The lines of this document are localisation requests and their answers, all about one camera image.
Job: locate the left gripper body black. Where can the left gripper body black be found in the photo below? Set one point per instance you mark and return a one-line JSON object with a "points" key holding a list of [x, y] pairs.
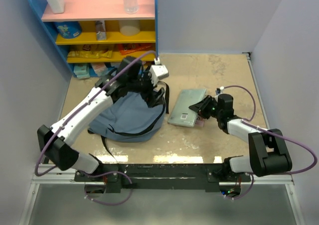
{"points": [[144, 87]]}

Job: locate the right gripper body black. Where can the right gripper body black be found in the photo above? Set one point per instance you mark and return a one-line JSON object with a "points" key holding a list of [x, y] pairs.
{"points": [[216, 112]]}

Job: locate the pink book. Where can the pink book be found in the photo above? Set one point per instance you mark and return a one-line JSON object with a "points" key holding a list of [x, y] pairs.
{"points": [[199, 122]]}

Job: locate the pale green bottom book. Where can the pale green bottom book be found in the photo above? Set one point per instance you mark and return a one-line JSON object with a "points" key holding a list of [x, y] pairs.
{"points": [[181, 115]]}

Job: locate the blue grey backpack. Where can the blue grey backpack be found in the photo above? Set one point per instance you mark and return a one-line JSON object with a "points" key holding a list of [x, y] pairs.
{"points": [[130, 119]]}

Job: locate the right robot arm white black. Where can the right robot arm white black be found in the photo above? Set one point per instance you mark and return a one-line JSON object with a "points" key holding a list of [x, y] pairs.
{"points": [[268, 153]]}

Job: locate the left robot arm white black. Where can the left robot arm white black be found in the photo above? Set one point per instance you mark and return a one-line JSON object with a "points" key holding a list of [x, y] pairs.
{"points": [[55, 142]]}

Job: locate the orange snack pack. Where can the orange snack pack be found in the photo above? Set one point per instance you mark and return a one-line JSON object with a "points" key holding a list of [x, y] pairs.
{"points": [[128, 48]]}

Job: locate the pink white tissue pack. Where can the pink white tissue pack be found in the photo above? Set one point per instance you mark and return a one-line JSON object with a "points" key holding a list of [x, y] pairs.
{"points": [[99, 68]]}

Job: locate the yellow snack bag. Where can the yellow snack bag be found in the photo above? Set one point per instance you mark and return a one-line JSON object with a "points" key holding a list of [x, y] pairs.
{"points": [[91, 51]]}

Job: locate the white round container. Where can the white round container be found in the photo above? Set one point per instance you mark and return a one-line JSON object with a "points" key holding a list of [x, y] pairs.
{"points": [[129, 27]]}

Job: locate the teal tissue packs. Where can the teal tissue packs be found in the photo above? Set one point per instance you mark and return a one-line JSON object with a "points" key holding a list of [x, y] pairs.
{"points": [[81, 70]]}

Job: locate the silver snack pouch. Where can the silver snack pouch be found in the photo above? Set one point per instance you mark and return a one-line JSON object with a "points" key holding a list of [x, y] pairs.
{"points": [[100, 30]]}

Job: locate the blue wooden shelf unit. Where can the blue wooden shelf unit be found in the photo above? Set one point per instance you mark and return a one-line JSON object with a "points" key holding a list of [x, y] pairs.
{"points": [[93, 32]]}

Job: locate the blue snack cup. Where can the blue snack cup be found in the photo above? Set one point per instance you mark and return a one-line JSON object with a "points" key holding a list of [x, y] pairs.
{"points": [[68, 29]]}

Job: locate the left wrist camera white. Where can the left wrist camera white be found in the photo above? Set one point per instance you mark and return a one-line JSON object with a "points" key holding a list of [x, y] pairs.
{"points": [[158, 72]]}

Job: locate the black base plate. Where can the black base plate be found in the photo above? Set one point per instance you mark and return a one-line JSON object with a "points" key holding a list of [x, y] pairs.
{"points": [[202, 176]]}

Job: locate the aluminium rail frame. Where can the aluminium rail frame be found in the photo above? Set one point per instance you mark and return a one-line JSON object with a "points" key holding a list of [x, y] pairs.
{"points": [[268, 153]]}

